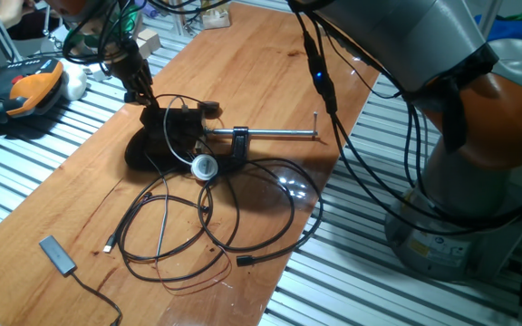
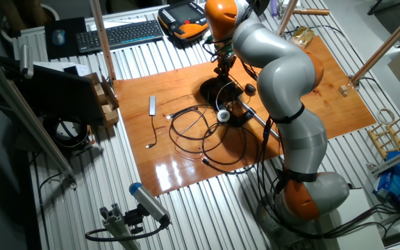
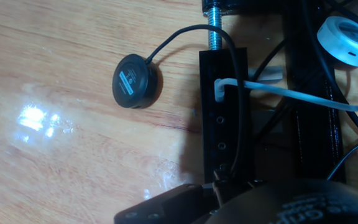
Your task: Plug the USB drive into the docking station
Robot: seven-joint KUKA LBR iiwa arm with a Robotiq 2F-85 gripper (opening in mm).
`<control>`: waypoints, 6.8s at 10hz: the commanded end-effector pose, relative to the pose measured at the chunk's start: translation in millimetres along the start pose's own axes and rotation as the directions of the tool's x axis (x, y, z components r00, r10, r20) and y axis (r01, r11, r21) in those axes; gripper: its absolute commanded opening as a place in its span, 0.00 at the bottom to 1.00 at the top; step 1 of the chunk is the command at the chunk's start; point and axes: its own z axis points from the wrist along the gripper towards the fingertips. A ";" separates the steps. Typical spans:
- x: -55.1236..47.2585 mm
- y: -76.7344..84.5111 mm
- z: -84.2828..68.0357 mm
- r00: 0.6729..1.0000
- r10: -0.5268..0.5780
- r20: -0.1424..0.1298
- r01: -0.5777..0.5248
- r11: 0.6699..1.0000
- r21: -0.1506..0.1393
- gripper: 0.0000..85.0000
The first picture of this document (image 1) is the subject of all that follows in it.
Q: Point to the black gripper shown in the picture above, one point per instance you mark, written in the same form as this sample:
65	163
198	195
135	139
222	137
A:
127	65

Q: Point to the purple plastic tube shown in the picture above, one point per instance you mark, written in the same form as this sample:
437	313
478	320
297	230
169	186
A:
147	9

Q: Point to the slim grey USB hub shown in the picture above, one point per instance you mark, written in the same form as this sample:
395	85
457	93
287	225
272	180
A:
57	254

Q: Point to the small white adapter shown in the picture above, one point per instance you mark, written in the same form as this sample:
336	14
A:
94	74

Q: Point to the white round USB device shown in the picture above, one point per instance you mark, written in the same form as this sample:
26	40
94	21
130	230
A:
204	166

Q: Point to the black round USB device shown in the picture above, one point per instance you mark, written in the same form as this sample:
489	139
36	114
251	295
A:
209	107

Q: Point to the pale wooden cube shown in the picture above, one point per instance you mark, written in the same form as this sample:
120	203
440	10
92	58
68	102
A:
150	40

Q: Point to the orange black teach pendant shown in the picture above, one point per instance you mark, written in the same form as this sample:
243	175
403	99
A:
34	88

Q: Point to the black metal C-clamp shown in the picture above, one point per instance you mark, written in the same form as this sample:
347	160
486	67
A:
238	145

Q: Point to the black docking station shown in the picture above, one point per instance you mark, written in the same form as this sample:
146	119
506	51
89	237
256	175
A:
179	129

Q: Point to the person's bare hand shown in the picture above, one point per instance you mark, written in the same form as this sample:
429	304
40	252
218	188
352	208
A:
12	11

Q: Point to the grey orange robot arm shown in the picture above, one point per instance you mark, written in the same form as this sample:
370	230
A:
401	36

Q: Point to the white rounded object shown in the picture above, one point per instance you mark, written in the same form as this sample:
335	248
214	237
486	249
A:
75	81

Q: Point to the wooden board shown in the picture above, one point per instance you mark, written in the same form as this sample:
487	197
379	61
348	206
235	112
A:
265	81

